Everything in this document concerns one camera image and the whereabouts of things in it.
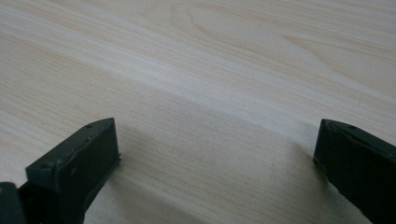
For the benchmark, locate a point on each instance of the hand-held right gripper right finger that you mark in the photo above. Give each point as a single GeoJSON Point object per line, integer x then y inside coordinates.
{"type": "Point", "coordinates": [358, 161]}

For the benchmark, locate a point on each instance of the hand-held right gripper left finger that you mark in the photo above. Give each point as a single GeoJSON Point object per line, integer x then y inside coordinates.
{"type": "Point", "coordinates": [77, 161]}

